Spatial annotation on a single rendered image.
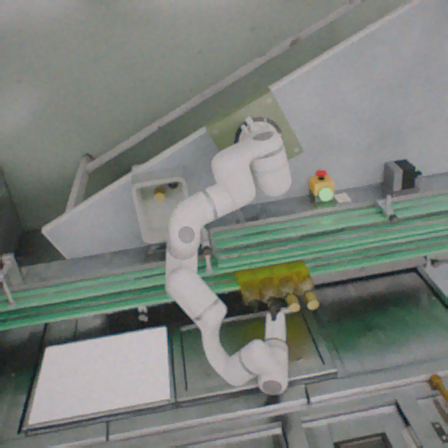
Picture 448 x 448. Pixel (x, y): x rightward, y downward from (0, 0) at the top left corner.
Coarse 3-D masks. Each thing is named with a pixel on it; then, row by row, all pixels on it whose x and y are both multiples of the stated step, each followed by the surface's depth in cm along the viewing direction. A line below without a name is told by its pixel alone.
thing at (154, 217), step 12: (156, 180) 159; (168, 180) 159; (180, 180) 160; (132, 192) 160; (144, 192) 168; (168, 192) 169; (180, 192) 170; (144, 204) 170; (156, 204) 171; (168, 204) 171; (144, 216) 170; (156, 216) 173; (168, 216) 173; (144, 228) 168; (156, 228) 175; (168, 228) 174; (144, 240) 169; (156, 240) 169
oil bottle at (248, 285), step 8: (240, 272) 164; (248, 272) 164; (240, 280) 160; (248, 280) 160; (256, 280) 160; (240, 288) 160; (248, 288) 156; (256, 288) 156; (248, 296) 155; (256, 296) 155; (248, 304) 156
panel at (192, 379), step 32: (192, 320) 169; (224, 320) 168; (256, 320) 167; (288, 320) 165; (192, 352) 157; (288, 352) 152; (320, 352) 150; (192, 384) 146; (224, 384) 143; (256, 384) 142; (288, 384) 143; (96, 416) 139; (128, 416) 141
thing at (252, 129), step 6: (246, 120) 152; (252, 126) 153; (258, 126) 154; (264, 126) 156; (270, 126) 156; (246, 132) 154; (252, 132) 153; (258, 132) 152; (240, 138) 157; (246, 138) 154
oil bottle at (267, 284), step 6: (258, 270) 164; (264, 270) 164; (270, 270) 164; (258, 276) 161; (264, 276) 161; (270, 276) 161; (258, 282) 159; (264, 282) 158; (270, 282) 158; (264, 288) 156; (270, 288) 156; (276, 288) 156; (264, 294) 155; (276, 294) 156; (264, 300) 157
